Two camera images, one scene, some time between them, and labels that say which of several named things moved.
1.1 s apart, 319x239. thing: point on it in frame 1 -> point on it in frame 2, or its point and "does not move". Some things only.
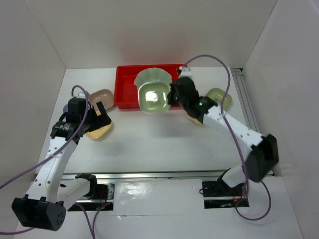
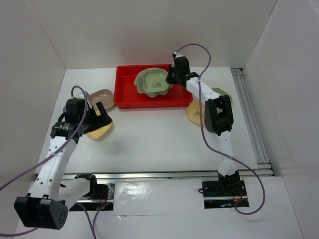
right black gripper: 171,101 -> 169,79
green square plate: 152,96 -> 154,80
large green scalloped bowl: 152,74 does not move
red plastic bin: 125,92 does not move
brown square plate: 104,95 does not move
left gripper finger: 104,115 does not move
